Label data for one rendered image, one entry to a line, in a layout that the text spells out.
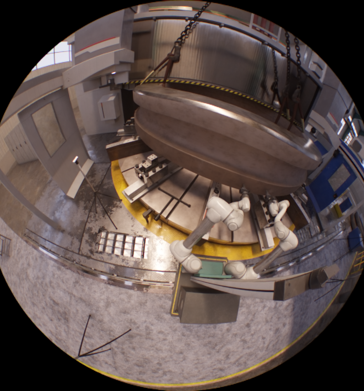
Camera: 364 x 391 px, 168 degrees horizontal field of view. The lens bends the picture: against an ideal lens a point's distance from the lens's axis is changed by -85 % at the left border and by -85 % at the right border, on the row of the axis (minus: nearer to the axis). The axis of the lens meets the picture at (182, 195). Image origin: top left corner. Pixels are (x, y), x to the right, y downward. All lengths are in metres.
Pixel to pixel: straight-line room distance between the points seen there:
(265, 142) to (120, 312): 2.92
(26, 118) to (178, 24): 3.99
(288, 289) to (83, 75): 3.15
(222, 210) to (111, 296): 2.06
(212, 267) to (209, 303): 0.46
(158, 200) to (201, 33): 4.49
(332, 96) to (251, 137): 4.31
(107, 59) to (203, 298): 3.35
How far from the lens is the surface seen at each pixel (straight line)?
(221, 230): 1.98
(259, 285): 0.48
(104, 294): 2.35
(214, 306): 1.32
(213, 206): 0.92
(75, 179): 3.49
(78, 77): 2.91
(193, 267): 1.19
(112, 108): 4.42
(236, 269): 1.35
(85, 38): 3.55
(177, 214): 1.92
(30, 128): 2.76
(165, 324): 2.24
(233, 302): 1.40
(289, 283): 0.41
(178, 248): 1.20
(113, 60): 2.51
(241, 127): 1.28
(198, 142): 1.60
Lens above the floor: 2.03
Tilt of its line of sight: 55 degrees down
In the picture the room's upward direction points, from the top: 11 degrees clockwise
